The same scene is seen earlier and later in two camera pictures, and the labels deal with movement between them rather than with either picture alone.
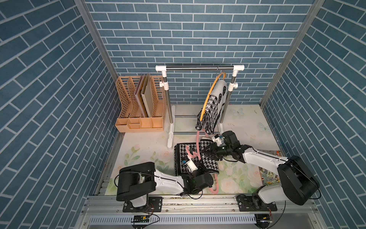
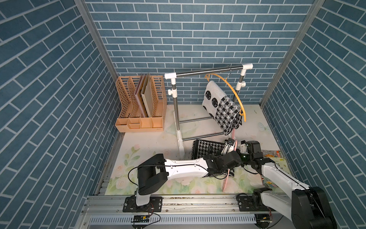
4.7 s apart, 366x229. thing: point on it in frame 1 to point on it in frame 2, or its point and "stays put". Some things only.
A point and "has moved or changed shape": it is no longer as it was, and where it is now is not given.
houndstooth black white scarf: (196, 150) has moved or changed shape
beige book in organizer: (147, 93) stays put
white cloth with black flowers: (217, 100) to (226, 114)
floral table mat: (247, 122) stays put
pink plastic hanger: (195, 154) to (233, 130)
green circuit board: (140, 219) stays put
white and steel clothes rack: (164, 85) to (172, 76)
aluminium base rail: (100, 212) stays put
